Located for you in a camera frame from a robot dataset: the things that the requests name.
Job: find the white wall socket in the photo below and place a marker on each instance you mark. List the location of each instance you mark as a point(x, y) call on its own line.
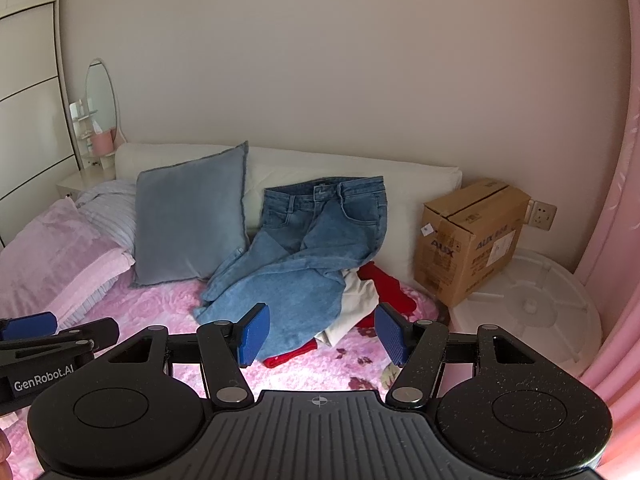
point(541, 215)

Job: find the white padded headboard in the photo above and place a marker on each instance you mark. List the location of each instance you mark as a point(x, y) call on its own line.
point(425, 195)

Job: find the brown cardboard box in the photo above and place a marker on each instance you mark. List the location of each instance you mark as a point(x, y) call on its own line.
point(460, 255)

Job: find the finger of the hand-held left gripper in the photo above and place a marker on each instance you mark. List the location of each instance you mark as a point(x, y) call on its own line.
point(30, 325)
point(85, 337)

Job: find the red garment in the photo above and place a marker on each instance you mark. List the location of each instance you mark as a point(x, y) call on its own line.
point(390, 285)

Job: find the cream wardrobe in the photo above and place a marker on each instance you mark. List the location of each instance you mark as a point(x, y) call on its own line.
point(30, 110)

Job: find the light blue jeans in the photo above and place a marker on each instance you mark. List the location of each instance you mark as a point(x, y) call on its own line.
point(300, 280)

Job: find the white nightstand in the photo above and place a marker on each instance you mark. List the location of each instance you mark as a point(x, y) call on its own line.
point(85, 180)

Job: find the grey-blue cushion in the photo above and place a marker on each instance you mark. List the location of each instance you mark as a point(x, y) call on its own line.
point(185, 220)

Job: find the striped white pillow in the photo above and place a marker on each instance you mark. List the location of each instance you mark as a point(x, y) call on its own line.
point(112, 210)

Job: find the pink floral blanket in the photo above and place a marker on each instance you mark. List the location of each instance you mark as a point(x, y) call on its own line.
point(165, 305)

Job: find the oval mirror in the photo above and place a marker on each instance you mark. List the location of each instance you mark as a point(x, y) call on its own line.
point(100, 95)

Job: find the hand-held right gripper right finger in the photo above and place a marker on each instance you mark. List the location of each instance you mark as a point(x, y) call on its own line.
point(392, 335)

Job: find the crumpled white garment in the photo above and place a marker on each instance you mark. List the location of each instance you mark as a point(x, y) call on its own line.
point(355, 305)

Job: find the pink pillow cover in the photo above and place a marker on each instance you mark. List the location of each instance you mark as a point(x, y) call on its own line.
point(45, 250)

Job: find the white round plastic stand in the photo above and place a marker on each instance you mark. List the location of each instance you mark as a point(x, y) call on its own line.
point(530, 305)

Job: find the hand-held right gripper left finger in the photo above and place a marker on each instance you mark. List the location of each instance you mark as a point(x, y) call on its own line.
point(254, 335)

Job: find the pink curtain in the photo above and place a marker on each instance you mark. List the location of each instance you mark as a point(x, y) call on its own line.
point(615, 285)

